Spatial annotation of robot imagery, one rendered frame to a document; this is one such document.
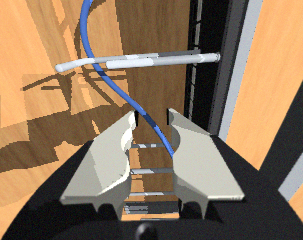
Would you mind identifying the blue cable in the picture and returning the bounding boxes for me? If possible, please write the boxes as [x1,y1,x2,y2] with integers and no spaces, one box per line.
[80,0,174,161]

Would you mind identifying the grey free-standing rack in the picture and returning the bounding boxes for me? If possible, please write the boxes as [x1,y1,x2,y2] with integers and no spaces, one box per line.
[55,0,303,216]

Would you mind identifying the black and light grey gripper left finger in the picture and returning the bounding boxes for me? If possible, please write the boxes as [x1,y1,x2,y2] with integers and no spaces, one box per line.
[0,110,139,240]

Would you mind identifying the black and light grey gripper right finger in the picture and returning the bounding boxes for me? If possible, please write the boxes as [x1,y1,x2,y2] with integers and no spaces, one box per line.
[166,108,303,240]

